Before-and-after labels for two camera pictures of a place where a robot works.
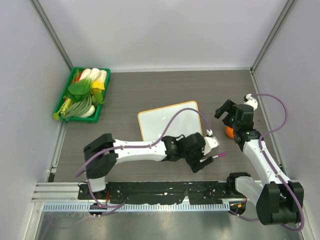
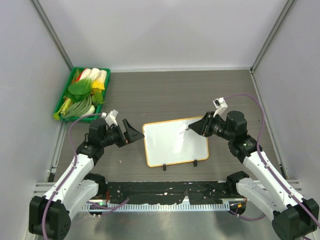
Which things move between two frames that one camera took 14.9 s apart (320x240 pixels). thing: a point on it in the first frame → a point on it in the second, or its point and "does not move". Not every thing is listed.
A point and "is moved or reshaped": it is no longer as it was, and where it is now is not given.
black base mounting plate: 174,193 does not move
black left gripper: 195,163 → 132,134
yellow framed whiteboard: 153,123 is moved or reshaped
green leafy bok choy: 80,90 does not move
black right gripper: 230,107 → 203,127
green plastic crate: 94,119 does not move
